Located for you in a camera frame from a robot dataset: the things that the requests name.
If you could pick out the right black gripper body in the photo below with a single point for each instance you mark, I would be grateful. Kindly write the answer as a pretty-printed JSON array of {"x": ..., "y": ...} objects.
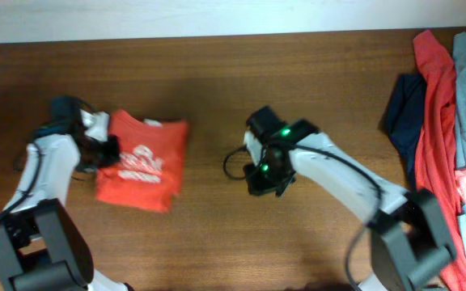
[{"x": 266, "y": 175}]

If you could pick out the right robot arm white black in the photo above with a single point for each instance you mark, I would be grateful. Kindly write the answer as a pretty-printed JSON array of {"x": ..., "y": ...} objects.
[{"x": 410, "y": 242}]

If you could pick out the red shirt in pile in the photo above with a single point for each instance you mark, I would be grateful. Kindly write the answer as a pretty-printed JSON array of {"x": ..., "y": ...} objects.
[{"x": 435, "y": 153}]

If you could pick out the orange soccer t-shirt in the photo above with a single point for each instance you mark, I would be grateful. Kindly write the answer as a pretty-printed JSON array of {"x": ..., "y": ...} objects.
[{"x": 151, "y": 167}]

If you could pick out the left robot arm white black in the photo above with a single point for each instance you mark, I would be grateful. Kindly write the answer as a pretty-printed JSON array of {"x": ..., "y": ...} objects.
[{"x": 40, "y": 246}]

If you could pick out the navy garment in pile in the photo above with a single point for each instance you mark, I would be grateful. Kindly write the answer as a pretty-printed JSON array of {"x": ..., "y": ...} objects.
[{"x": 404, "y": 118}]

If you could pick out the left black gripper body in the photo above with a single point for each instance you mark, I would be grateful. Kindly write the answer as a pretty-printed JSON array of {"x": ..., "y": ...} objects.
[{"x": 101, "y": 153}]

